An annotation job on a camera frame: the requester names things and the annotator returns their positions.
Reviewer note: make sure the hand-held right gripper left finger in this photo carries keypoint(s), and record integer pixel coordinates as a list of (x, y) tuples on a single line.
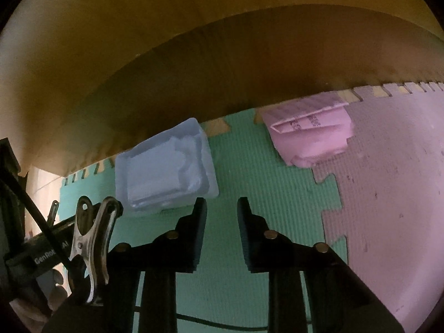
[(197, 236)]

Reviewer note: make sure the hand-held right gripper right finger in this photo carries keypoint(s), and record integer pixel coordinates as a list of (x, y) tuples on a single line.
[(248, 239)]

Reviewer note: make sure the clear plastic blister tray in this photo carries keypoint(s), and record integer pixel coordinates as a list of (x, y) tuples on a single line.
[(163, 166)]

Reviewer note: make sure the person's left hand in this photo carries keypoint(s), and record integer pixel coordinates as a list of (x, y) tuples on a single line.
[(57, 295)]

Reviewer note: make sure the green foam mat tile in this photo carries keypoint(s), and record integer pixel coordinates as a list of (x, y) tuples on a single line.
[(260, 180)]

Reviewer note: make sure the metal spring clip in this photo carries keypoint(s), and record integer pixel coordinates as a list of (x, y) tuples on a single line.
[(92, 249)]

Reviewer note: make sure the pink paper packet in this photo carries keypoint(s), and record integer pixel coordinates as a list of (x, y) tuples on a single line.
[(312, 138)]

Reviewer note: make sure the wooden wardrobe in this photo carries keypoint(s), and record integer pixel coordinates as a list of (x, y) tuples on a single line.
[(173, 59)]

